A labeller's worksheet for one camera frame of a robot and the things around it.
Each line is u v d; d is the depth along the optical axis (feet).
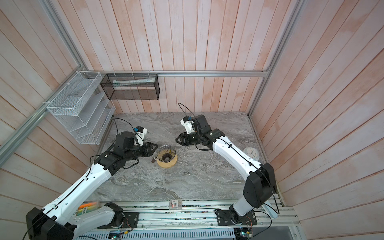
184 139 2.25
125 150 1.87
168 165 2.63
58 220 1.26
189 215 2.49
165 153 2.75
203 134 2.01
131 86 3.47
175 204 2.51
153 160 2.94
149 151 2.17
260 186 1.39
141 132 2.24
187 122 2.35
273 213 2.37
